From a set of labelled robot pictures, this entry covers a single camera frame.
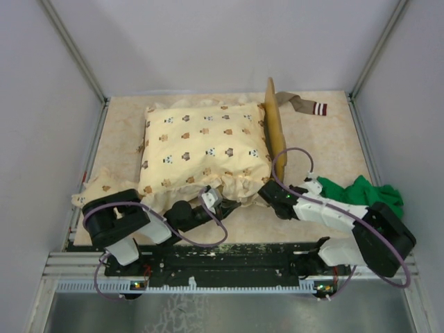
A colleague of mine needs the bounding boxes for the green cloth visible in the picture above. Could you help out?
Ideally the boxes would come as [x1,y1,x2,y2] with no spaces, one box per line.
[317,175,404,219]

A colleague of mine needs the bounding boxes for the small cream animal pillow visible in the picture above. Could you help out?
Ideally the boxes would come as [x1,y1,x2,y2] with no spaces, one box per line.
[71,167,137,208]

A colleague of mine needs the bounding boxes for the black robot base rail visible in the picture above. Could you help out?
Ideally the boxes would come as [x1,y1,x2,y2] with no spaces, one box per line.
[44,242,417,299]

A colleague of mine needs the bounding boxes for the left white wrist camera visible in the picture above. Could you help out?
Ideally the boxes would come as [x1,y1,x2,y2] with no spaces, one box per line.
[199,186,223,213]

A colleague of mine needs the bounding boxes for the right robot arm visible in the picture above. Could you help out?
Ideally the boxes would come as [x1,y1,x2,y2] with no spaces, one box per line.
[259,178,416,278]

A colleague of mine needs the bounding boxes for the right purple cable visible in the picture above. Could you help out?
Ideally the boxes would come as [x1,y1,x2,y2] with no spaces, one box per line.
[271,148,413,302]

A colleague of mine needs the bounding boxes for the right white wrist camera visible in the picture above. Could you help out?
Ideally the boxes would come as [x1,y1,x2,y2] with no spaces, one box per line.
[302,178,323,196]

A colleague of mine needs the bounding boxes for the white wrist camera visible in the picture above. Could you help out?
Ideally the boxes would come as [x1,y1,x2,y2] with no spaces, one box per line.
[199,186,223,213]
[302,178,323,196]

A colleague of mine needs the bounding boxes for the aluminium frame post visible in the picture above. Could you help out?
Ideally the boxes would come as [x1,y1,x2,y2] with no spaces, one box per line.
[348,0,412,101]
[37,0,109,105]

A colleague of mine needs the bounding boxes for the brown striped sock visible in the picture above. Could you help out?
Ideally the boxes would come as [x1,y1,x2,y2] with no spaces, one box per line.
[275,92,327,117]

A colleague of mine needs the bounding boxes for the wooden pet bed frame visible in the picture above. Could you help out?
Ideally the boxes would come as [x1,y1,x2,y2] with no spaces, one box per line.
[142,76,289,209]

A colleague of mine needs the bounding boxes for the cream animal print cushion cover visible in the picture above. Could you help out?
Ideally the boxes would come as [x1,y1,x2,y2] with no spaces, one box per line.
[135,96,273,214]

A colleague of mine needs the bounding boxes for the right aluminium frame post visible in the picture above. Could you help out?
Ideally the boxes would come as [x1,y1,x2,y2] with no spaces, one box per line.
[348,0,412,101]

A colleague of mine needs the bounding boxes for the left aluminium frame post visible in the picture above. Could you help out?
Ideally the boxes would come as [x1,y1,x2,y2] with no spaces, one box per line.
[37,0,109,105]

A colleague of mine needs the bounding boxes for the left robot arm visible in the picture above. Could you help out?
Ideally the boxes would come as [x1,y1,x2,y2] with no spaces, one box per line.
[82,186,241,275]

